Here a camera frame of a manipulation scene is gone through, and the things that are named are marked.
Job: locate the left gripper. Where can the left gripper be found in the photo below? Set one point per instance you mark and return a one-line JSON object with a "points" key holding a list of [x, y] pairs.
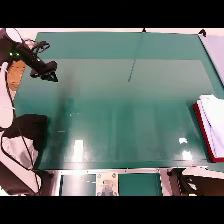
{"points": [[46, 70]]}

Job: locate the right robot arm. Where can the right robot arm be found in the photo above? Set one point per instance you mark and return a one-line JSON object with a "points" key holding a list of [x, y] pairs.
{"points": [[200, 185]]}

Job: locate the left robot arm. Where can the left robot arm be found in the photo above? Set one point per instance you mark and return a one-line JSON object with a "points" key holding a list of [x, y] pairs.
{"points": [[22, 53]]}

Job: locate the grey garment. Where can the grey garment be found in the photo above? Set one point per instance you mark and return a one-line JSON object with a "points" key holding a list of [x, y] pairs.
{"points": [[15, 146]]}

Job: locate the red garment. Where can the red garment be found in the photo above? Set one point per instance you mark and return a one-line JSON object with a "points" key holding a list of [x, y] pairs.
{"points": [[204, 136]]}

